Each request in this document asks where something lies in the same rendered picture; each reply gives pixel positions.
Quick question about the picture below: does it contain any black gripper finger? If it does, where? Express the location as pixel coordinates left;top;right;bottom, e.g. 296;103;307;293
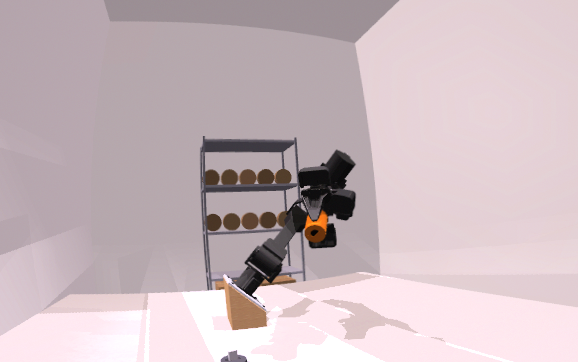
325;223;335;236
301;188;332;222

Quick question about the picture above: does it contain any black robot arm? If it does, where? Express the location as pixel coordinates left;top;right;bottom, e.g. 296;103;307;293
231;149;356;299

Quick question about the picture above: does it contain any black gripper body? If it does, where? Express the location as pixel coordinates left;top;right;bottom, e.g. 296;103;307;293
298;166;337;248

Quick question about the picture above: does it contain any orange knob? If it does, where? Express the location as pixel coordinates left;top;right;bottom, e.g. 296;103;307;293
305;210;327;243

